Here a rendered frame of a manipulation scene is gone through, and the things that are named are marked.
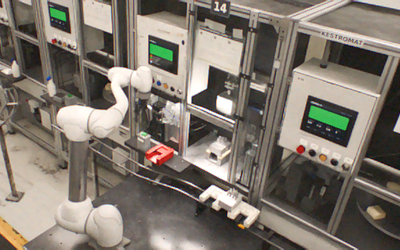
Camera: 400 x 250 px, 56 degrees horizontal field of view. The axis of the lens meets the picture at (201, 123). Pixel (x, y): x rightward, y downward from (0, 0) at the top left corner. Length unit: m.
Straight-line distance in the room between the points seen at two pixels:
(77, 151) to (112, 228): 0.47
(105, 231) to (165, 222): 0.46
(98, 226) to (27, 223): 1.49
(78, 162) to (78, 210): 0.28
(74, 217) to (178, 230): 0.65
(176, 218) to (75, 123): 0.96
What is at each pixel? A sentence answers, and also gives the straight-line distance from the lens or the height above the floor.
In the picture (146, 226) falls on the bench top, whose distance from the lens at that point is 2.51.
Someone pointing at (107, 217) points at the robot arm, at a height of 0.94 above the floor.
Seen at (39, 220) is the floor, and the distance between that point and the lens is 3.64.
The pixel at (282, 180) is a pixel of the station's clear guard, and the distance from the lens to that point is 2.31.
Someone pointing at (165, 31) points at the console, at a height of 1.78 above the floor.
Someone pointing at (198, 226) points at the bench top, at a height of 0.68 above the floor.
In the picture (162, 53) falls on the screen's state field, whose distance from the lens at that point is 2.41.
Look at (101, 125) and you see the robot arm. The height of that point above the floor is 1.48.
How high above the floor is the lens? 2.49
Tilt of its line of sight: 31 degrees down
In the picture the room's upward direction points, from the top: 5 degrees clockwise
